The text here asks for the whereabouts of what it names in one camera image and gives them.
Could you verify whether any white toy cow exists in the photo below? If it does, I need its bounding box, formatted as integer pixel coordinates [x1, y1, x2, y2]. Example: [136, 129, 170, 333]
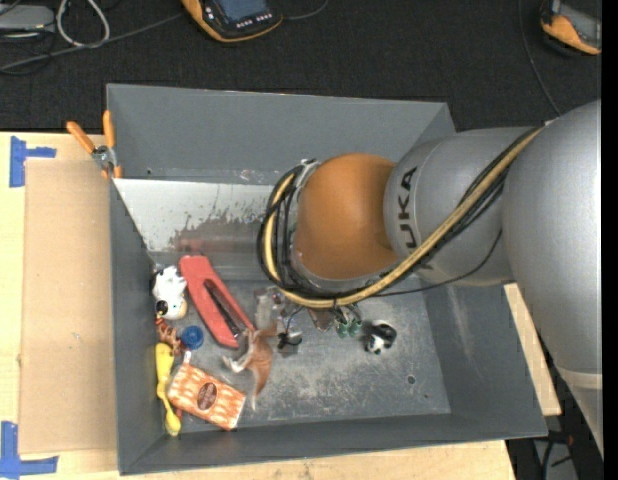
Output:
[150, 264, 189, 322]

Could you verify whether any red stapler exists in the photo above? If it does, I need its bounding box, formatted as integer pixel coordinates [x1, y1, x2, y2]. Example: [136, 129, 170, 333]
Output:
[178, 254, 256, 350]

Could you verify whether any orange spotted toy giraffe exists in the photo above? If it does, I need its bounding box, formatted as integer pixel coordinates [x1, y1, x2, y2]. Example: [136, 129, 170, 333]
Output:
[155, 317, 184, 356]

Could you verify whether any yellow rubber toy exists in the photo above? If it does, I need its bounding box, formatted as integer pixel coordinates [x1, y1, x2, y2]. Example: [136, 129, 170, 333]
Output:
[154, 342, 183, 438]

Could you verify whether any orange and white packet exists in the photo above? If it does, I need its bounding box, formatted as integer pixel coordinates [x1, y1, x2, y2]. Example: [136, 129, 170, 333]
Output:
[166, 362, 247, 431]

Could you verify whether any blue round cap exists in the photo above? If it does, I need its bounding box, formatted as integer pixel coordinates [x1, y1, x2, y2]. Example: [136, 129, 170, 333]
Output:
[180, 325, 206, 351]

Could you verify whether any brown cardboard board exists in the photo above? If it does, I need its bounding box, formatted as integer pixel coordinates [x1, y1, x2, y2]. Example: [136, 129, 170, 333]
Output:
[17, 159, 121, 455]

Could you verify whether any brown toy horse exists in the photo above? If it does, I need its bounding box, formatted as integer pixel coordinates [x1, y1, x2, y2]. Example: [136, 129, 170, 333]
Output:
[222, 323, 280, 412]

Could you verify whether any grey metal bin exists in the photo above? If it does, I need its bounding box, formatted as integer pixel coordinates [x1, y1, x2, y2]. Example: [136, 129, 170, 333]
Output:
[104, 83, 550, 476]

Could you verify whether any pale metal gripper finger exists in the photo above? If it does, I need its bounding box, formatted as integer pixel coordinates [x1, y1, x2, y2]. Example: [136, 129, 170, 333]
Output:
[276, 330, 304, 358]
[254, 287, 286, 331]

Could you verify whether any black and white toy panda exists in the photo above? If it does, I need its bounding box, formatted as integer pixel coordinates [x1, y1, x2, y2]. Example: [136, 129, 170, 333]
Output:
[363, 319, 398, 356]

